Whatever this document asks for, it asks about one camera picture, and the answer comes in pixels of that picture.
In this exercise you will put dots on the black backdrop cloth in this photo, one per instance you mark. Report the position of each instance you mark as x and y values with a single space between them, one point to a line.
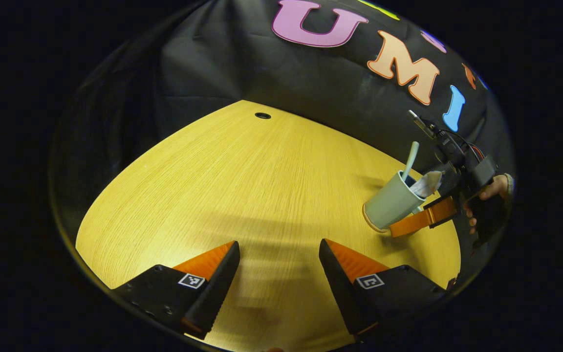
237 58

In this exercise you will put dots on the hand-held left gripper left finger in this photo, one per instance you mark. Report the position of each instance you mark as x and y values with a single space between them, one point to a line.
218 293

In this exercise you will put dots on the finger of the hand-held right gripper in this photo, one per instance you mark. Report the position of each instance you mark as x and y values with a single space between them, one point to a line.
418 222

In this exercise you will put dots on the white toothbrush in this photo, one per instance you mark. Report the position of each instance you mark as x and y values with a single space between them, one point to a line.
411 159

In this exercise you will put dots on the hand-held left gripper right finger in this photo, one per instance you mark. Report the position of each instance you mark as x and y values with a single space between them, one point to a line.
342 293

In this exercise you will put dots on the white toothpaste tube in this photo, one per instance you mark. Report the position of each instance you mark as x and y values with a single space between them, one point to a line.
428 185

